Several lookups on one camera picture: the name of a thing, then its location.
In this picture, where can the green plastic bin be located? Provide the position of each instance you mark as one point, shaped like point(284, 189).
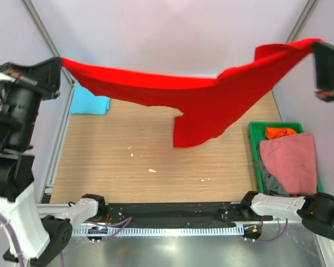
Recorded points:
point(256, 130)

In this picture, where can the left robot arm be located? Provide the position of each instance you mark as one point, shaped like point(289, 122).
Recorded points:
point(33, 239)

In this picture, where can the pink t-shirt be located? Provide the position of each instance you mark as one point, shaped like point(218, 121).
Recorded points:
point(292, 160)

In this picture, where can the aluminium frame post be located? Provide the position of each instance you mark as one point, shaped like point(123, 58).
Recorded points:
point(301, 20)
point(36, 19)

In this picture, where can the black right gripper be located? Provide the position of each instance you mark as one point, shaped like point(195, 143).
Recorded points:
point(330, 62)

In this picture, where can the right aluminium frame post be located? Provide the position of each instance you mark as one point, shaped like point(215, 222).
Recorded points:
point(301, 20)

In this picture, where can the white slotted cable duct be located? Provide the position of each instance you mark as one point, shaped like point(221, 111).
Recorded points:
point(135, 232)

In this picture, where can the grey t-shirt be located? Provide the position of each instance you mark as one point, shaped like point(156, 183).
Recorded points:
point(270, 183)

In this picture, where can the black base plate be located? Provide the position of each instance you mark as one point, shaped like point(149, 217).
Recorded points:
point(182, 215)

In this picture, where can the orange t-shirt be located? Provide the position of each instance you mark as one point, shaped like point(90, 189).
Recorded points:
point(274, 133)

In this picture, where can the folded light blue t-shirt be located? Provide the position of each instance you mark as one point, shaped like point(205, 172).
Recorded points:
point(86, 103)

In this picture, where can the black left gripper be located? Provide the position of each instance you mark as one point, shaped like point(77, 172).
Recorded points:
point(45, 75)

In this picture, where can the red t-shirt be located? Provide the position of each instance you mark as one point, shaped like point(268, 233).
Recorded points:
point(208, 106)

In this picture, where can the left aluminium frame post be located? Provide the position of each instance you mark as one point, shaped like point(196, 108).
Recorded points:
point(36, 19)

